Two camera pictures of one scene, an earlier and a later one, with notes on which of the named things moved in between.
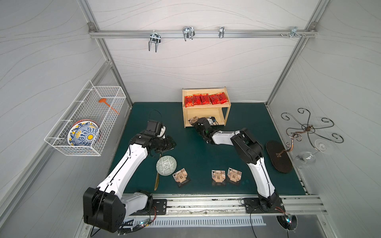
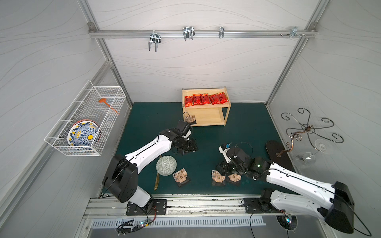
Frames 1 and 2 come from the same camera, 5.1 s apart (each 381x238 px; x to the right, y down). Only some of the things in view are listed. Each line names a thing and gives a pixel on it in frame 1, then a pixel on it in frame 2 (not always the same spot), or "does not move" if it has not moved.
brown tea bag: x=218 y=176 does not move
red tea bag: x=196 y=99 does not move
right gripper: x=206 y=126 → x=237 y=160
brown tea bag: x=233 y=175 does not move
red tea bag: x=222 y=98 does not move
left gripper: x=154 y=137 → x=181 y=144
